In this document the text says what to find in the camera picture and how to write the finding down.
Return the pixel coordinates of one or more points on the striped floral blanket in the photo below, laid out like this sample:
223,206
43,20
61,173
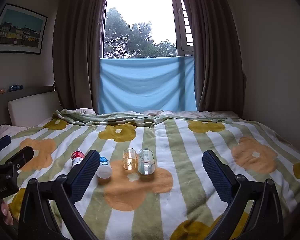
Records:
165,137

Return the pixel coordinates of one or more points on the white headboard cushion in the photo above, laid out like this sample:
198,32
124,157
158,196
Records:
32,108

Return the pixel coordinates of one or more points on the person's left hand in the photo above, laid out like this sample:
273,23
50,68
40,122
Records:
5,213

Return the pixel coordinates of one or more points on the small bottle red label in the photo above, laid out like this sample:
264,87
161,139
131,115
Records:
77,158

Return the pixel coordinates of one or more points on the pale pink pillow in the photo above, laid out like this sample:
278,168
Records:
5,132

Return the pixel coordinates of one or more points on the framed picture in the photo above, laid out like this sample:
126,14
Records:
18,28

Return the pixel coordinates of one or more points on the brown curtain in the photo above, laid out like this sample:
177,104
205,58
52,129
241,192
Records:
212,45
76,50

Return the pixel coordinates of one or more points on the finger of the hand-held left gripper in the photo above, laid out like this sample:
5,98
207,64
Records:
0,143
21,156

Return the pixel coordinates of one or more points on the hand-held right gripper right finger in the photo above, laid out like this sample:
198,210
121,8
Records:
218,177

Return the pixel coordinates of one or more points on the window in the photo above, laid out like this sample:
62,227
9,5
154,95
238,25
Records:
140,22

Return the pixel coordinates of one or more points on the white bottle blue label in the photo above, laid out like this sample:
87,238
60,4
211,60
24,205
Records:
104,167

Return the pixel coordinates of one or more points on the blue cloth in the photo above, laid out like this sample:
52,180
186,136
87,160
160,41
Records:
147,85

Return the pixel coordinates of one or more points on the amber glass cup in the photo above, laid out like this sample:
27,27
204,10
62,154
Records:
129,160

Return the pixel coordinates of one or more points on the clear glass cup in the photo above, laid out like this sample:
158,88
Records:
146,162

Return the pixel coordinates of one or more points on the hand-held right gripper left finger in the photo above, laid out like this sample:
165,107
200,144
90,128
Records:
86,176

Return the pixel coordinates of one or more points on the orange toy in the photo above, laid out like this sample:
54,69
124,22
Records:
1,91

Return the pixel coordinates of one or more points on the grey headboard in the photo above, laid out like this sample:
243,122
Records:
40,90

